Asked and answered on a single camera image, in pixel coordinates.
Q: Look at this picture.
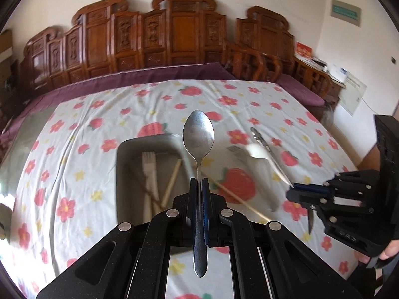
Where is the wooden side table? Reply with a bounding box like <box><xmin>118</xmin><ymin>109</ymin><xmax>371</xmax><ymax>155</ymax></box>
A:
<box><xmin>295</xmin><ymin>54</ymin><xmax>346</xmax><ymax>100</ymax></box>

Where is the beige plastic fork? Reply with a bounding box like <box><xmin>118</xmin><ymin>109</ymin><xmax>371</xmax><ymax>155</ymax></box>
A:
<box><xmin>142</xmin><ymin>151</ymin><xmax>159</xmax><ymax>212</ymax></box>

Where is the stainless steel spoon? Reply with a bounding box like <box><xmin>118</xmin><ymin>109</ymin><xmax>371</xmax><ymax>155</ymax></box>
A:
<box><xmin>182</xmin><ymin>110</ymin><xmax>215</xmax><ymax>278</ymax></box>

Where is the white tabletop device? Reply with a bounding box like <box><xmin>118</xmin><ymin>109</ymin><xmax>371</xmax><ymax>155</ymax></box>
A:
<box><xmin>329</xmin><ymin>64</ymin><xmax>350</xmax><ymax>83</ymax></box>

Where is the grey fluffy duster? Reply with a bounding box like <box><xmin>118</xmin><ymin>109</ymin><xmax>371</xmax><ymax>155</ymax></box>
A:
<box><xmin>322</xmin><ymin>103</ymin><xmax>335</xmax><ymax>125</ymax></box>

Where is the carved wooden sofa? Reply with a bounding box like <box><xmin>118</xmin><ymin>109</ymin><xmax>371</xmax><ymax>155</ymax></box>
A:
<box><xmin>0</xmin><ymin>0</ymin><xmax>283</xmax><ymax>122</ymax></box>

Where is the floral strawberry tablecloth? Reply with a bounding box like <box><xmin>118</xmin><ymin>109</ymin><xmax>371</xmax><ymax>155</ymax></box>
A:
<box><xmin>9</xmin><ymin>79</ymin><xmax>364</xmax><ymax>299</ymax></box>

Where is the grey electrical wall box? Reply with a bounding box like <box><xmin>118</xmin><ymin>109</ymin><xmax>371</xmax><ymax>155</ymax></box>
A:
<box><xmin>330</xmin><ymin>0</ymin><xmax>363</xmax><ymax>27</ymax></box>

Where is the white wall panel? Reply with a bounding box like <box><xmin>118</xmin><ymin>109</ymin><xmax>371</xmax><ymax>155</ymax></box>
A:
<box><xmin>340</xmin><ymin>72</ymin><xmax>368</xmax><ymax>116</ymax></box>

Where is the purple armchair cushion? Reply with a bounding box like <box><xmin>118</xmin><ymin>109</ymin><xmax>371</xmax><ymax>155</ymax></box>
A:
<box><xmin>277</xmin><ymin>74</ymin><xmax>325</xmax><ymax>108</ymax></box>

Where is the light wooden chopstick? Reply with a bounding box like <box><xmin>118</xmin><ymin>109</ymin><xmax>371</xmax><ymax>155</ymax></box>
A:
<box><xmin>206</xmin><ymin>177</ymin><xmax>270</xmax><ymax>222</ymax></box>
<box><xmin>160</xmin><ymin>159</ymin><xmax>183</xmax><ymax>208</ymax></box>

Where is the rectangular metal tin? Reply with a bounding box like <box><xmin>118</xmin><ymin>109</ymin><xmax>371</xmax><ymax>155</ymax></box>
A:
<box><xmin>115</xmin><ymin>132</ymin><xmax>200</xmax><ymax>225</ymax></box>

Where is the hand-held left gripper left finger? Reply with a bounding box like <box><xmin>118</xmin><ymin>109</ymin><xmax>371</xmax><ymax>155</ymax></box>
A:
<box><xmin>36</xmin><ymin>177</ymin><xmax>200</xmax><ymax>299</ymax></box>

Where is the person's right hand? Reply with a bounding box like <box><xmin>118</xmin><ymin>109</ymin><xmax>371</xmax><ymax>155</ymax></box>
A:
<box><xmin>355</xmin><ymin>237</ymin><xmax>399</xmax><ymax>270</ymax></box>

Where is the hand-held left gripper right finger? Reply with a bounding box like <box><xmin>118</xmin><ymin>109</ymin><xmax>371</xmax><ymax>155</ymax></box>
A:
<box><xmin>201</xmin><ymin>177</ymin><xmax>364</xmax><ymax>299</ymax></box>

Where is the red greeting card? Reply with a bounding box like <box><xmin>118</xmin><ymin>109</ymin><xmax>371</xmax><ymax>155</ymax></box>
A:
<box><xmin>295</xmin><ymin>41</ymin><xmax>314</xmax><ymax>58</ymax></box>

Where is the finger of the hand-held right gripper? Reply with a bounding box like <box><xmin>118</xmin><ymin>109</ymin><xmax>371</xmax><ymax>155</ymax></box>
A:
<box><xmin>293</xmin><ymin>171</ymin><xmax>379</xmax><ymax>194</ymax></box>
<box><xmin>287</xmin><ymin>188</ymin><xmax>376</xmax><ymax>225</ymax></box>

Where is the carved wooden armchair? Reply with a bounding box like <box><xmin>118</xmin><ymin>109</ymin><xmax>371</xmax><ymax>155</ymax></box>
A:
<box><xmin>235</xmin><ymin>5</ymin><xmax>332</xmax><ymax>113</ymax></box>

